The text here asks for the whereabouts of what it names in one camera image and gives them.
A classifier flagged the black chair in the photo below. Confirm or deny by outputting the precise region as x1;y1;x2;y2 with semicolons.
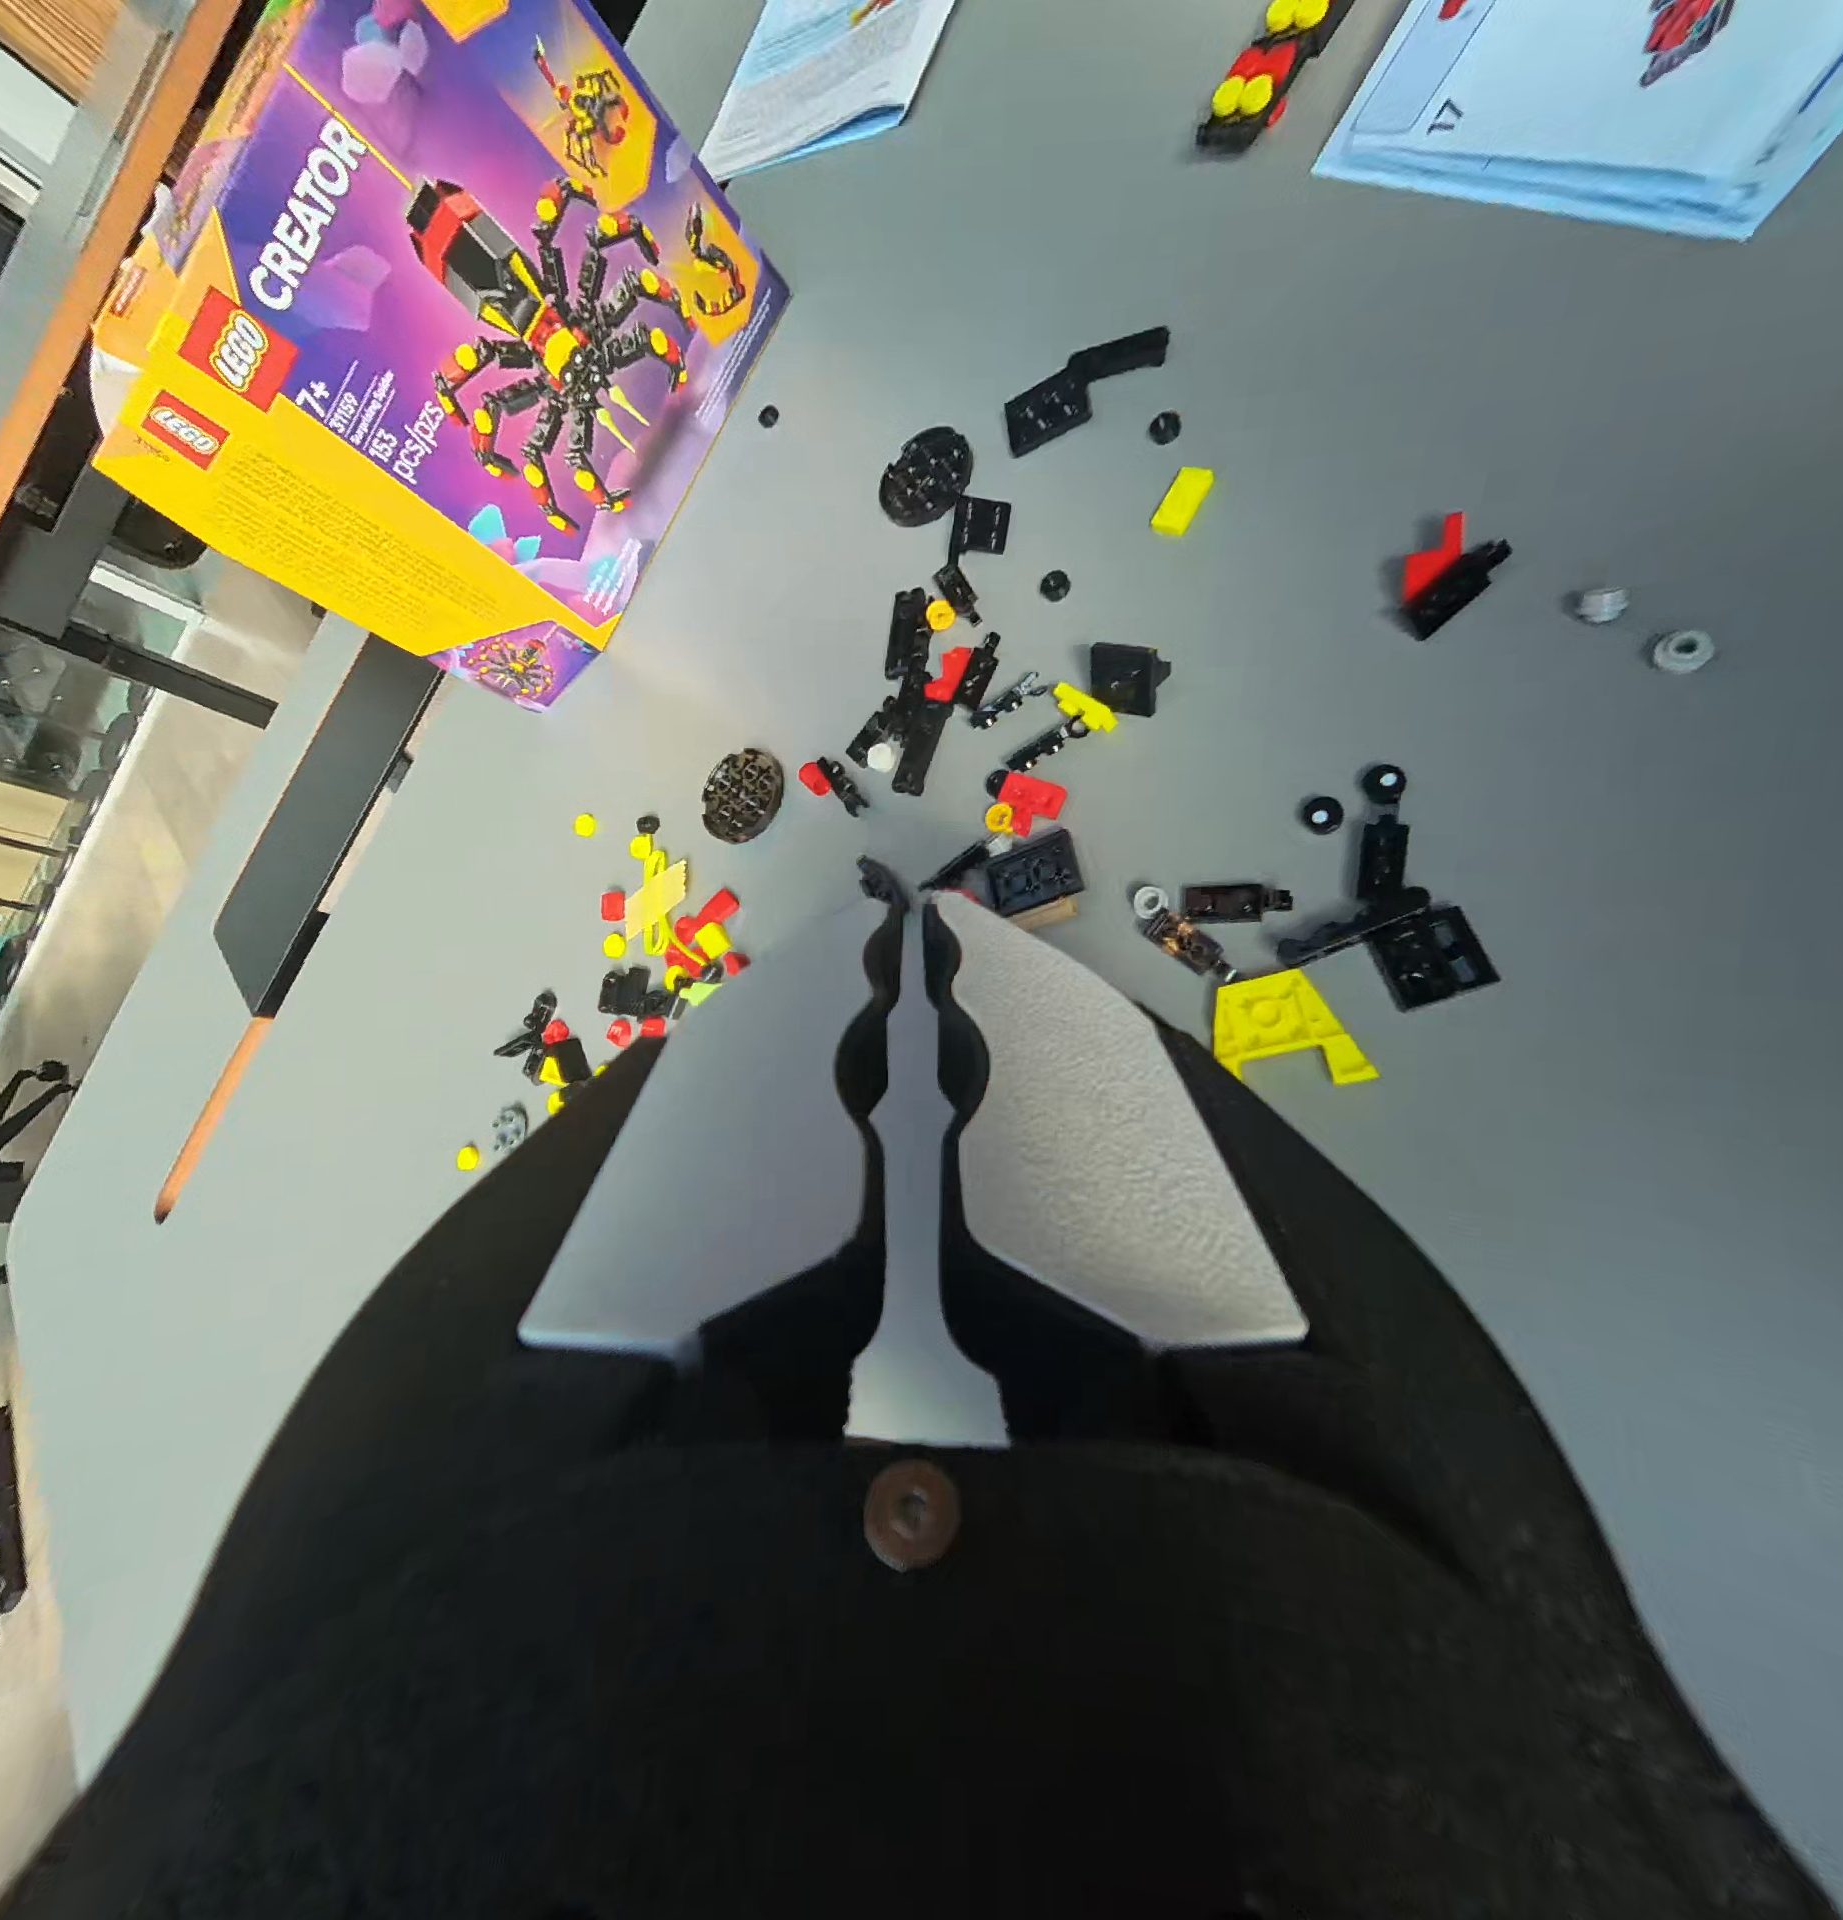
0;1057;79;1289

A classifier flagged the dark grey desk panel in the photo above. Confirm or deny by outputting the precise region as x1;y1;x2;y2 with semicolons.
212;615;447;1022

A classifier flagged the pile of loose toy bricks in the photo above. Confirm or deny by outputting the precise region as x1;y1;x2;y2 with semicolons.
452;322;1720;1174

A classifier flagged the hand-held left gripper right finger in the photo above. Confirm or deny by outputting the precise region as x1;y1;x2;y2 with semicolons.
917;889;1309;1444

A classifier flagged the light blue instruction booklet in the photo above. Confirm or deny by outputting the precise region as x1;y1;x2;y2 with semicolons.
702;0;957;183
1312;0;1843;242

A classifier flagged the wooden edged table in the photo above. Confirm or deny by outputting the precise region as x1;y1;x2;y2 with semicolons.
0;0;250;602

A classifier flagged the purple yellow toy box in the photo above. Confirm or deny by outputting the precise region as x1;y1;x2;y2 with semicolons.
89;0;794;713

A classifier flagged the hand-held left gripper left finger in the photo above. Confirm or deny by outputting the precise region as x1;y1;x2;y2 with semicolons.
520;857;911;1440

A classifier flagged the black red yellow brick assembly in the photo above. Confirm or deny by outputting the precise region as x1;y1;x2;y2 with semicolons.
1195;0;1360;158

